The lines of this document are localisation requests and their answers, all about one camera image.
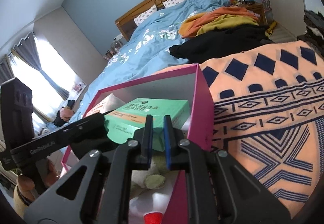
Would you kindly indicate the black garment on bed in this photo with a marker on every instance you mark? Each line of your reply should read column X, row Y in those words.
column 221, row 43

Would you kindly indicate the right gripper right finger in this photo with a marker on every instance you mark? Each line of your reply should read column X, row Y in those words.
column 175, row 154

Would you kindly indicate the orange white snack bag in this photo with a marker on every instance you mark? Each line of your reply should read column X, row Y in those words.
column 109, row 103

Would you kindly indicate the grey curtain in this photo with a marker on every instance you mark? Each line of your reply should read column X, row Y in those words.
column 6, row 72
column 26, row 50

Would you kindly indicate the orange garment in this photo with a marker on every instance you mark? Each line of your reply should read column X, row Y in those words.
column 191, row 25

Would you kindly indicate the wooden nightstand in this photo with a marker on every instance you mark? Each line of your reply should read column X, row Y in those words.
column 258, row 9

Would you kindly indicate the green plush toy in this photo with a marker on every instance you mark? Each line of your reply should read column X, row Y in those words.
column 154, row 178

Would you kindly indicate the orange patterned blanket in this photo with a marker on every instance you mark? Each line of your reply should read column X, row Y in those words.
column 268, row 114

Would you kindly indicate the pink storage box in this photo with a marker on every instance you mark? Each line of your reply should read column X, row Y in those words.
column 184, row 82

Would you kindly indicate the mustard yellow garment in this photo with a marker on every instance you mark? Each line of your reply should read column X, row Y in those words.
column 227, row 21

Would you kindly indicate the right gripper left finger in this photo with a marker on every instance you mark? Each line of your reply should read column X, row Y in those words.
column 144, row 137

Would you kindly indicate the white bottle red cap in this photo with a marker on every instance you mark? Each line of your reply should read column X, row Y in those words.
column 148, row 207

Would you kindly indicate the green cardboard box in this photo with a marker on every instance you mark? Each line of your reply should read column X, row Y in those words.
column 125, row 120

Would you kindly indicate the dark clothes pile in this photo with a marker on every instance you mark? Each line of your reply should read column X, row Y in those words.
column 314, row 30

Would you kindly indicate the blue floral duvet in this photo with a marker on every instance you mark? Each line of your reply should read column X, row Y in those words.
column 147, row 51

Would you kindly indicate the left patterned pillow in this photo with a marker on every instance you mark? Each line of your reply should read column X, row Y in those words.
column 143, row 16

